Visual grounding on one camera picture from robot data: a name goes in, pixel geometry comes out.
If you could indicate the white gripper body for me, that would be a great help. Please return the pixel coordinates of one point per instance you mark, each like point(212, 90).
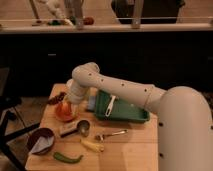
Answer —
point(75, 91)

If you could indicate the red apple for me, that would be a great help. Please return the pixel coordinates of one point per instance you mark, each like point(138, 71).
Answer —
point(65, 108)

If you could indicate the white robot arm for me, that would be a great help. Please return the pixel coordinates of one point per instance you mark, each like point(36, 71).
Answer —
point(185, 122)

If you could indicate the orange red bowl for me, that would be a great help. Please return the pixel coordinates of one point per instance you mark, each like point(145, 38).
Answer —
point(65, 118)

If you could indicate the dark brown bowl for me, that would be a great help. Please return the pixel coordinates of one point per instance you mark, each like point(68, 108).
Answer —
point(41, 132)

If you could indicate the dark red object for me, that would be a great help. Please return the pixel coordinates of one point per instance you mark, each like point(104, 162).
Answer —
point(56, 99)

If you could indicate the blue sponge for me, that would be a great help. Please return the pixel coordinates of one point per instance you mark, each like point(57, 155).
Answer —
point(91, 103)

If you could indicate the metal measuring cup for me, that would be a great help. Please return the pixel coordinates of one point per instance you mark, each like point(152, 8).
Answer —
point(81, 127)

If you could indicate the white plastic utensil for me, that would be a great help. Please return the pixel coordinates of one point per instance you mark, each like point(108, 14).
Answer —
point(110, 106)

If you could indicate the green dish rack tray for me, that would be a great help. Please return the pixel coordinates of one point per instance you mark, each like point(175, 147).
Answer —
point(121, 110)

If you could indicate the metal fork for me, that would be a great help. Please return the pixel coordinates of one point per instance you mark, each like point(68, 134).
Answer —
point(102, 137)

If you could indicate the wooden board table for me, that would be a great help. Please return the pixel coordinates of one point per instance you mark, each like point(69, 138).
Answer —
point(134, 151)

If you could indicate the light blue cloth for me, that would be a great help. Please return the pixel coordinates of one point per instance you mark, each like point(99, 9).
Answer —
point(42, 144)

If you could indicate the green chili pepper toy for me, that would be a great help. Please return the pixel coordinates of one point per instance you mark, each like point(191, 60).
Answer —
point(62, 158)

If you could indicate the black chair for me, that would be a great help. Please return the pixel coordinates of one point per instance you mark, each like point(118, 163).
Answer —
point(6, 115)

